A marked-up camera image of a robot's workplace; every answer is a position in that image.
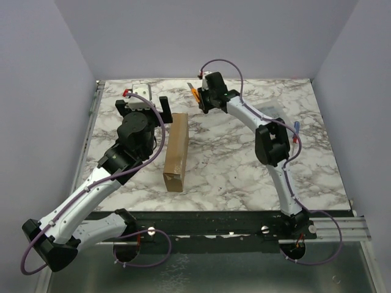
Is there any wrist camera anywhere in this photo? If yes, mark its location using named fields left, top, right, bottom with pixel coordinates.
left=123, top=84, right=152, bottom=110
left=197, top=70, right=212, bottom=90

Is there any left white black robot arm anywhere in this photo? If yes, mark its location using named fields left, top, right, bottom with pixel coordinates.
left=20, top=93, right=173, bottom=275

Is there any aluminium frame rail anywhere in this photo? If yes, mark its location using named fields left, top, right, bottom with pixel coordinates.
left=305, top=213, right=371, bottom=243

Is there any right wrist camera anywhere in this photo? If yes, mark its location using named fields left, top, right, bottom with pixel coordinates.
left=197, top=70, right=212, bottom=90

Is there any brown cardboard express box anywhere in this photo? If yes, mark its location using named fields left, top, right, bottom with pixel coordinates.
left=163, top=113, right=189, bottom=192

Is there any orange utility knife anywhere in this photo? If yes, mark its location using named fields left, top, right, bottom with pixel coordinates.
left=187, top=82, right=201, bottom=107

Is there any blue red screwdriver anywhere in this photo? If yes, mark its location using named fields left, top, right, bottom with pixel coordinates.
left=293, top=121, right=300, bottom=144

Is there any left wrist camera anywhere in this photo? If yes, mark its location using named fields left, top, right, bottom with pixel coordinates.
left=123, top=84, right=152, bottom=110

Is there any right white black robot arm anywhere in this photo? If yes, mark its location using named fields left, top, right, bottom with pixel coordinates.
left=197, top=71, right=309, bottom=239

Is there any clear plastic parts box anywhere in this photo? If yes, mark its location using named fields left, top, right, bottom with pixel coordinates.
left=255, top=100, right=292, bottom=125

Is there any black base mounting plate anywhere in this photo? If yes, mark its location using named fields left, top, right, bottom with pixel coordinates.
left=100, top=210, right=318, bottom=254

